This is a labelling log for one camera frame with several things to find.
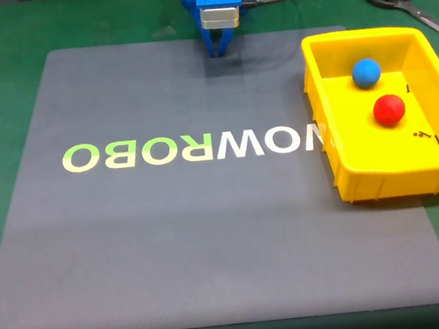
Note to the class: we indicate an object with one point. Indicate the red ball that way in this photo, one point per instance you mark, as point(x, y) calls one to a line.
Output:
point(389, 110)

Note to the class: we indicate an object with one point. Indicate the blue ball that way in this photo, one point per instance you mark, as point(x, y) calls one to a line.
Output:
point(366, 73)

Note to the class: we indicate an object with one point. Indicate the yellow plastic bin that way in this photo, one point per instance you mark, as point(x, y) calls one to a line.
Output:
point(383, 155)

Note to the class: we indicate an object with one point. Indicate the grey mat with lettering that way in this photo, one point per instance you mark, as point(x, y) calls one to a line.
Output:
point(211, 232)

